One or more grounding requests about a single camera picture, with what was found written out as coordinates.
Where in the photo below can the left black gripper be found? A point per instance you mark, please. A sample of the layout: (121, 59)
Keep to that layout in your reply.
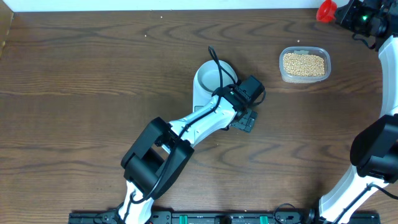
(247, 121)

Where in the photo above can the grey round bowl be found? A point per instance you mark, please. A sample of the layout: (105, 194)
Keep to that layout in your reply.
(207, 77)

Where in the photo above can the red plastic measuring scoop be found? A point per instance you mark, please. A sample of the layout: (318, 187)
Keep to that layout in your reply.
(326, 11)

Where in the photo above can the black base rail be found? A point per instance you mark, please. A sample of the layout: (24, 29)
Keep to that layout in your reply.
(286, 215)

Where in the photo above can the clear plastic container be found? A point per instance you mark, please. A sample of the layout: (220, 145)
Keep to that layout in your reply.
(305, 51)

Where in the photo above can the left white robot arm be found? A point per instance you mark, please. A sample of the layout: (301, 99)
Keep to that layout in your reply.
(162, 150)

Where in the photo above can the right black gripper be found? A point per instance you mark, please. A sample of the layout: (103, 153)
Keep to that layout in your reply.
(349, 11)

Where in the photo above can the yellow soybeans in container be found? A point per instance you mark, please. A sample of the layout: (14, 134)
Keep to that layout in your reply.
(303, 65)

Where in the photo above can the white digital kitchen scale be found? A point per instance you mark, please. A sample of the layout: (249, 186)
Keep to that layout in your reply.
(199, 93)

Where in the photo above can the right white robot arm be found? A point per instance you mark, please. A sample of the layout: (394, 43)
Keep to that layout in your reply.
(373, 153)

